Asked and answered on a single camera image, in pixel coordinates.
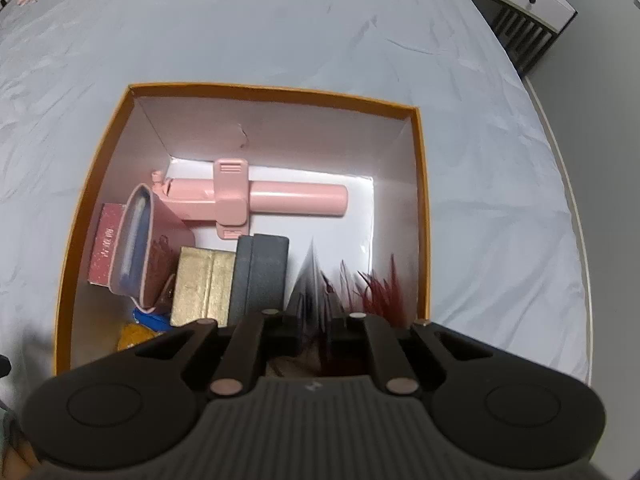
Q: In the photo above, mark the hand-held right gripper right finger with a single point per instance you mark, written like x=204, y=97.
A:
x=340, y=335

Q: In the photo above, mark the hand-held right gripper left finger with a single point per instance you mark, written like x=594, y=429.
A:
x=280, y=330

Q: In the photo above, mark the dark printed booklet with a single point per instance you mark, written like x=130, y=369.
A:
x=312, y=285

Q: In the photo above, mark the feather pompom toy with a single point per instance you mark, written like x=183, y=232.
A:
x=385, y=295

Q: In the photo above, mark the gold gift box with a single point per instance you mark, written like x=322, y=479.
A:
x=200, y=285

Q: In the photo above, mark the pink selfie stick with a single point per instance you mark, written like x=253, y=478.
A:
x=300, y=200

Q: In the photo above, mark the brown plush toy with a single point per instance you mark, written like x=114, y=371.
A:
x=135, y=335

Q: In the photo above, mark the pink plastic case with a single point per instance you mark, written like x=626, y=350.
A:
x=170, y=220

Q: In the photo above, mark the red glitter box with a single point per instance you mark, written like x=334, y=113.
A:
x=102, y=245

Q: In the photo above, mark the orange cardboard box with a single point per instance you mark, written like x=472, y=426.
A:
x=310, y=135

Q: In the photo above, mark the bed with grey sheet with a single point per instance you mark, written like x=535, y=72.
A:
x=300, y=25

